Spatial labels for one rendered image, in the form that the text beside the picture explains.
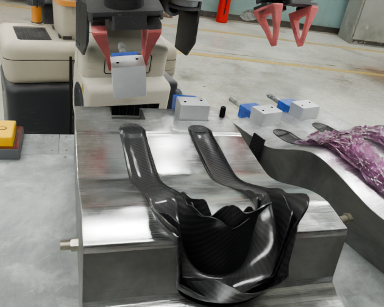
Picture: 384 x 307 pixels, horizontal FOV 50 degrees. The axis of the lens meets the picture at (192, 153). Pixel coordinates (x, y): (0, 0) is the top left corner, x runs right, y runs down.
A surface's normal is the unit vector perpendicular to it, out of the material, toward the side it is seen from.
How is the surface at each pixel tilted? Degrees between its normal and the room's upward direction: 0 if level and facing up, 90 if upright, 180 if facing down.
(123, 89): 98
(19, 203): 0
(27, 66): 90
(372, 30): 90
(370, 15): 90
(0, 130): 0
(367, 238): 90
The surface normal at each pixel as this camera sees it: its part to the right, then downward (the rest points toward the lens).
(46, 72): 0.44, 0.50
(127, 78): 0.23, 0.63
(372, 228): -0.84, 0.15
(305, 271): 0.27, 0.40
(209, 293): -0.23, 0.58
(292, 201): -0.76, -0.50
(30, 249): 0.15, -0.86
